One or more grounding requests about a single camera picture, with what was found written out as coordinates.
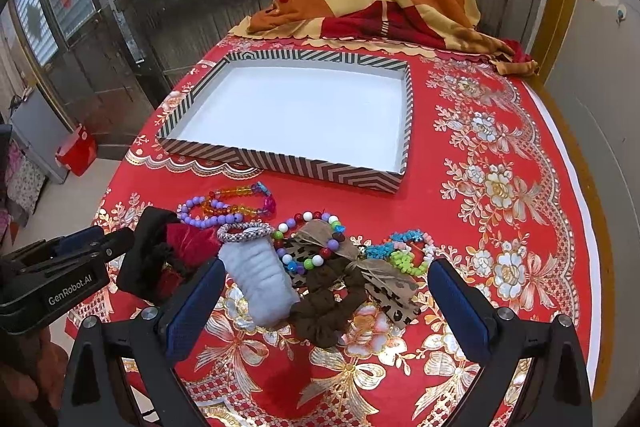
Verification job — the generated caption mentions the red satin pouch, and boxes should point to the red satin pouch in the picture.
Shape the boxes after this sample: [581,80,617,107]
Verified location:
[156,223,221,303]

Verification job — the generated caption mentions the purple bead bracelet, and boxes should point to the purple bead bracelet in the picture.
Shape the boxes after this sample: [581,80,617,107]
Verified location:
[177,195,245,230]

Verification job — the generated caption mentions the grey beaded bangle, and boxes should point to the grey beaded bangle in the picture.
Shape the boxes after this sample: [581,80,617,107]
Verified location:
[217,221,274,244]

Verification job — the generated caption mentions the blue green chip bracelet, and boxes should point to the blue green chip bracelet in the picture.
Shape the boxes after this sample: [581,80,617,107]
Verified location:
[364,229,437,278]

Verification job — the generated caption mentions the orange crystal bead bracelet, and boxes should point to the orange crystal bead bracelet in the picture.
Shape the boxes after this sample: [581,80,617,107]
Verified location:
[200,181,278,219]

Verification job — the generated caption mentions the brown scrunchie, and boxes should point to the brown scrunchie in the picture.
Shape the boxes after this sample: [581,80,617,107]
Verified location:
[288,257,368,349]

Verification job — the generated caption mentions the multicolour round bead bracelet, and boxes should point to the multicolour round bead bracelet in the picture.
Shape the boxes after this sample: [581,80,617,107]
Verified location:
[271,210,347,275]

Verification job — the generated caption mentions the left hand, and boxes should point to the left hand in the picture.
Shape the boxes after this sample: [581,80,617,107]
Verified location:
[1,326,68,426]

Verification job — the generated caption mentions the red box on floor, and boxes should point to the red box on floor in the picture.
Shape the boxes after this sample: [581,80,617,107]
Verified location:
[54,124,98,176]

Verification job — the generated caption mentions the red floral tablecloth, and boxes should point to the red floral tablecloth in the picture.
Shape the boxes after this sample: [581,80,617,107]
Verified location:
[94,38,601,426]

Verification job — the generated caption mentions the striped white tray box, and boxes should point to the striped white tray box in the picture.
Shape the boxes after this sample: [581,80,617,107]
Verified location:
[156,49,413,193]

